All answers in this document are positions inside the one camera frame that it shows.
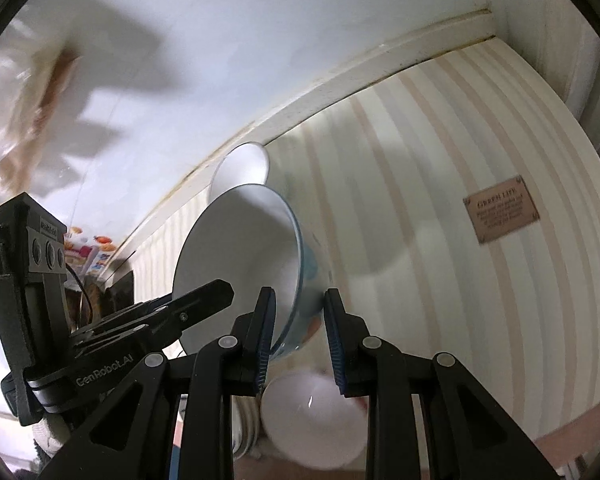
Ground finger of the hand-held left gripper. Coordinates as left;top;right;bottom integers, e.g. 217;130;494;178
70;279;235;362

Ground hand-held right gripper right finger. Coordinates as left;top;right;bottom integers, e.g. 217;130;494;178
322;287;561;480

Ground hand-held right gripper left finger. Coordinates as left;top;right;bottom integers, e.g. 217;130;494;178
37;286;277;480

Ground plain white bowl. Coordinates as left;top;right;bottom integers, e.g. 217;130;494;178
260;371;368;471

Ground dotted blue rim bowl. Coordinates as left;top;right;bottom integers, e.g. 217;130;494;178
172;184;333;359

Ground blue striped plate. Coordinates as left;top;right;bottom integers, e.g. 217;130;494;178
232;395;263;461

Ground black rim white bowl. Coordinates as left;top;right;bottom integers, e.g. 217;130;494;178
209;142;271;206

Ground striped cat print tablecloth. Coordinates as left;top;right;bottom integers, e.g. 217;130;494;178
30;40;600;480

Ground colourful wall decal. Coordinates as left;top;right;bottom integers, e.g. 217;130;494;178
62;227;117;273

